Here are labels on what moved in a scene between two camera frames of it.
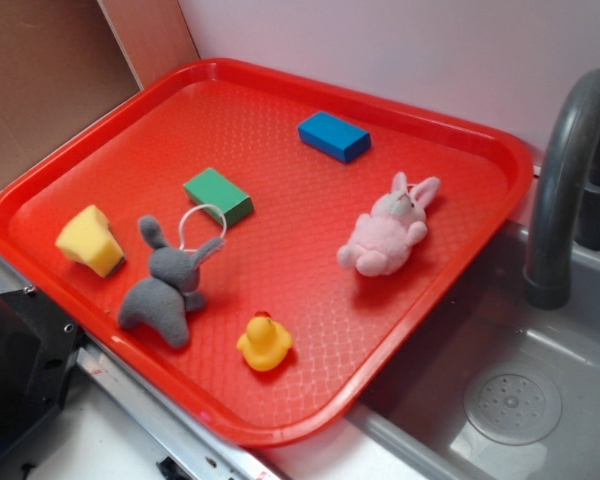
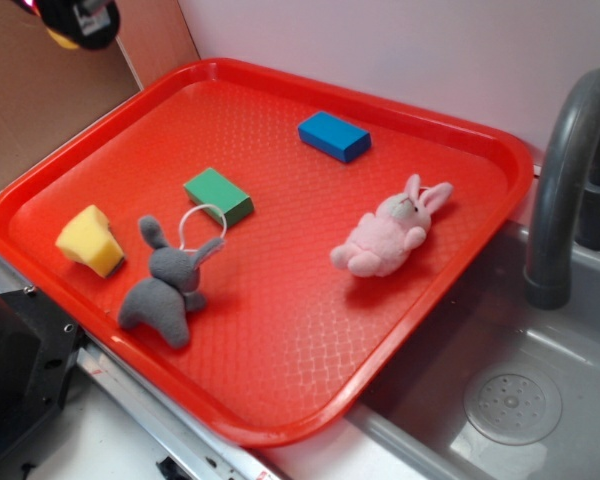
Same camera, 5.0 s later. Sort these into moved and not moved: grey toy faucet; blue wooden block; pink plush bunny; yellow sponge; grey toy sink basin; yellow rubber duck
Moved: yellow rubber duck; pink plush bunny
Not moved: yellow sponge; blue wooden block; grey toy sink basin; grey toy faucet
